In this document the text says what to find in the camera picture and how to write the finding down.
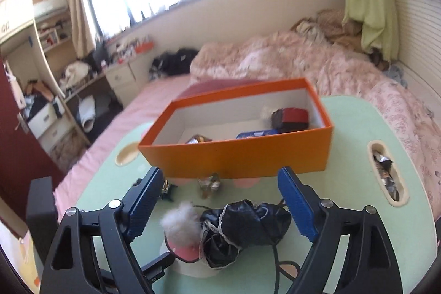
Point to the blue grey cloth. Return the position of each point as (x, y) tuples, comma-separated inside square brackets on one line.
[(396, 73)]

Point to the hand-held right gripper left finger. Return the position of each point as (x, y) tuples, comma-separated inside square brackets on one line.
[(144, 204)]

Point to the black toy car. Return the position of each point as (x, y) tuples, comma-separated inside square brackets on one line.
[(167, 191)]

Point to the orange cardboard box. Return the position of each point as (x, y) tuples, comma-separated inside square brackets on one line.
[(241, 156)]

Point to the pink floral quilt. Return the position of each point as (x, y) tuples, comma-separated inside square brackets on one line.
[(293, 56)]

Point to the pink bed sheet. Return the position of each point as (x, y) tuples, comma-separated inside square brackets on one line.
[(137, 101)]

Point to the foil wrappers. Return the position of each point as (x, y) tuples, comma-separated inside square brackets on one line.
[(382, 163)]

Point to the white drawer cabinet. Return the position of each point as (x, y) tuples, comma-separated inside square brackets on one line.
[(120, 75)]

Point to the green cartoon desktop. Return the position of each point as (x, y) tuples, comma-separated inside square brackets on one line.
[(344, 149)]

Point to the black lace cloth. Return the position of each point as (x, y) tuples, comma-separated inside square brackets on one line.
[(241, 228)]

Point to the dark red door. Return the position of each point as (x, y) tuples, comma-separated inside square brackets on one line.
[(20, 159)]

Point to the orange tray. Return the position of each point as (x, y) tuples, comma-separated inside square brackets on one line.
[(144, 46)]

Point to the blue tin case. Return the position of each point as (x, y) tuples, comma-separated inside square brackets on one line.
[(255, 134)]

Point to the white shelf desk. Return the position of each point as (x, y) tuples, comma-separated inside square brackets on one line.
[(51, 49)]

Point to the dark red pouch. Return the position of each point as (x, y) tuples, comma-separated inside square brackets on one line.
[(293, 118)]

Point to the black clothes pile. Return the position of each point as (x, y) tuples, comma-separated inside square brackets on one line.
[(175, 61)]

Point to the beige curtain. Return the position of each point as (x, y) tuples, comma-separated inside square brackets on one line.
[(79, 4)]

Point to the beige clothes heap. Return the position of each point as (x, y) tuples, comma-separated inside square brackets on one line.
[(327, 25)]

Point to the white cylindrical object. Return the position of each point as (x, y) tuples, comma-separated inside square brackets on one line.
[(86, 111)]

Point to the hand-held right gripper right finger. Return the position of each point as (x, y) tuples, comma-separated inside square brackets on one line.
[(299, 208)]

